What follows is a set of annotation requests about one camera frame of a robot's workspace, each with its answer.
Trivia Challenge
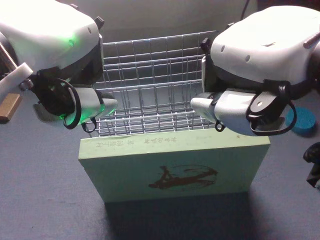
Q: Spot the pale green book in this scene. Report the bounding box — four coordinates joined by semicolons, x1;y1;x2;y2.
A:
77;127;271;204

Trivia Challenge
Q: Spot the blue round disc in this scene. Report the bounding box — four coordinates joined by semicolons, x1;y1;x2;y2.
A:
284;106;316;135

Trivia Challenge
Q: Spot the black cable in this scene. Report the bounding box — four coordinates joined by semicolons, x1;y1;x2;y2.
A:
239;0;251;20

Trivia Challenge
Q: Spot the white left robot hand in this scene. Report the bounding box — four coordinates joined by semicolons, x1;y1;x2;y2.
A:
0;0;119;131

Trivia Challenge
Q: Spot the silver wire rack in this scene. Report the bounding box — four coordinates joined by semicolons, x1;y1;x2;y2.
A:
91;30;221;138

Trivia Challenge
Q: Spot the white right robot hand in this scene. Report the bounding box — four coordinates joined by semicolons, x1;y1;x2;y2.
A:
190;5;320;138

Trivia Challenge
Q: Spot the grey table cloth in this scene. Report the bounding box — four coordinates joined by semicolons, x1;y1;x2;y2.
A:
0;84;320;240

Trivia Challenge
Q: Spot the brown wooden block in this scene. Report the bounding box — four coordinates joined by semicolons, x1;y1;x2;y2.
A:
0;93;24;124

